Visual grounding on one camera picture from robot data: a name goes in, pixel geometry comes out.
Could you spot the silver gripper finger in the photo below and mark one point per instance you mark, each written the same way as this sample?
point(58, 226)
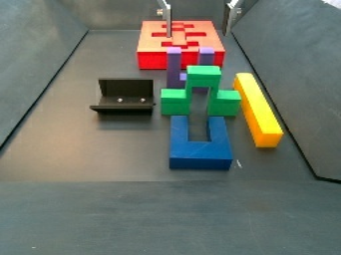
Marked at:
point(231, 12)
point(165, 12)

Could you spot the purple U-shaped block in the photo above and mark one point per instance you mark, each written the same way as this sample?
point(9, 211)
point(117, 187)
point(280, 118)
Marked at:
point(176, 76)

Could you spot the red board with slots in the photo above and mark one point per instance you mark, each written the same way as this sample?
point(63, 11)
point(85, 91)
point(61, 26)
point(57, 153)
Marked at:
point(189, 34)

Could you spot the green arch block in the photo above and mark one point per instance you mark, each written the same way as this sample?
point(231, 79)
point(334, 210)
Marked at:
point(203, 80)

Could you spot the yellow long bar block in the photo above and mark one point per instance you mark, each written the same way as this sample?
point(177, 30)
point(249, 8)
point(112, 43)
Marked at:
point(264, 126)

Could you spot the blue U-shaped block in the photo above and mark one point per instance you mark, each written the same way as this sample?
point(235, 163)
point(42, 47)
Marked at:
point(200, 154)

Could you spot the black angle bracket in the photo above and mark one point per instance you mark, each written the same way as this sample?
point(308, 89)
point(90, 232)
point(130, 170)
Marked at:
point(125, 95)

